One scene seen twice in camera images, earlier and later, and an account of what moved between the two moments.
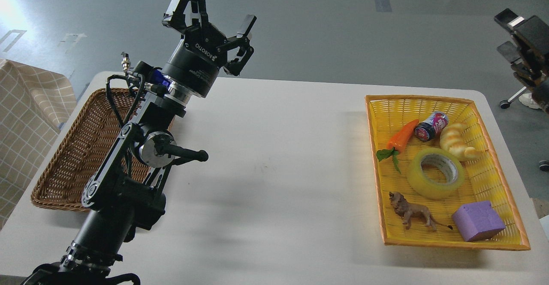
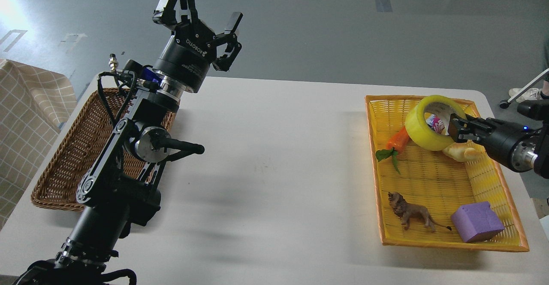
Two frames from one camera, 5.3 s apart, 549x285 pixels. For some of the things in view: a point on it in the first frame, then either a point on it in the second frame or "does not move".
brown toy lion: [404, 208] does not move
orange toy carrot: [396, 142] does not move
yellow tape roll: [423, 186] to [418, 130]
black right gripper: [533, 36] to [514, 146]
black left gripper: [194, 64] to [192, 46]
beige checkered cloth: [36, 101] does not move
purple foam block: [477, 220] does not move
